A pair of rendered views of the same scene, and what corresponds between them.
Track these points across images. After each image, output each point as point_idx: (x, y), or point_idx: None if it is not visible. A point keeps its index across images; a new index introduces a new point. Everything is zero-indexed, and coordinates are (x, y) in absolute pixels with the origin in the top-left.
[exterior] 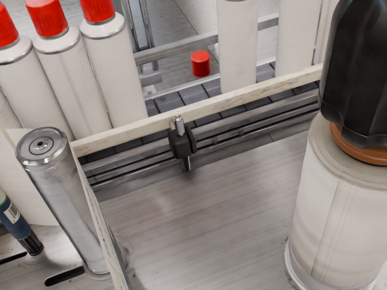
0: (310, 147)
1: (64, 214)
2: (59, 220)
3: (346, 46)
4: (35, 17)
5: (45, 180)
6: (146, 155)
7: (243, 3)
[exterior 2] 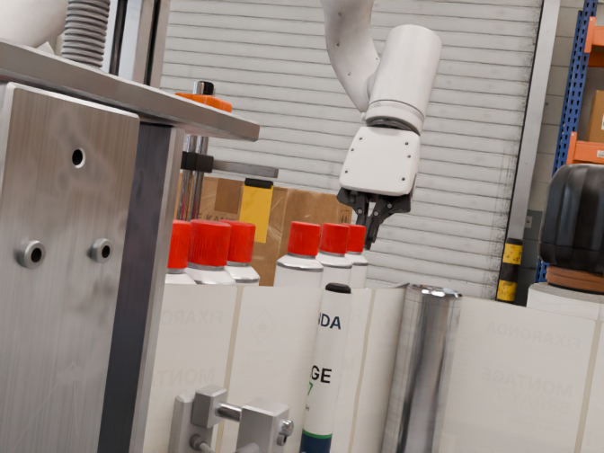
0: (562, 297)
1: (444, 392)
2: (430, 413)
3: (588, 200)
4: (216, 238)
5: (456, 324)
6: None
7: (319, 274)
